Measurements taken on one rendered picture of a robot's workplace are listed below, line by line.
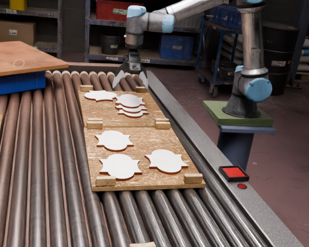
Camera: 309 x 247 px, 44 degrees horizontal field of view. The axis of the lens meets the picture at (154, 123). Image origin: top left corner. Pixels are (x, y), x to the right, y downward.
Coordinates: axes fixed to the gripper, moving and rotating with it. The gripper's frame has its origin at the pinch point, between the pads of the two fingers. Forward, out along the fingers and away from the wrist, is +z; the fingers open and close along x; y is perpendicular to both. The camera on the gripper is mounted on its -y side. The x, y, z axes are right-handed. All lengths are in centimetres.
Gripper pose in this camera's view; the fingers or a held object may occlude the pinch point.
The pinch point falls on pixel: (130, 90)
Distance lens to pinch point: 169.8
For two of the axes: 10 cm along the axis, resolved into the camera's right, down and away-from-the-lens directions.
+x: -9.8, -0.4, -1.7
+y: -1.4, -4.1, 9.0
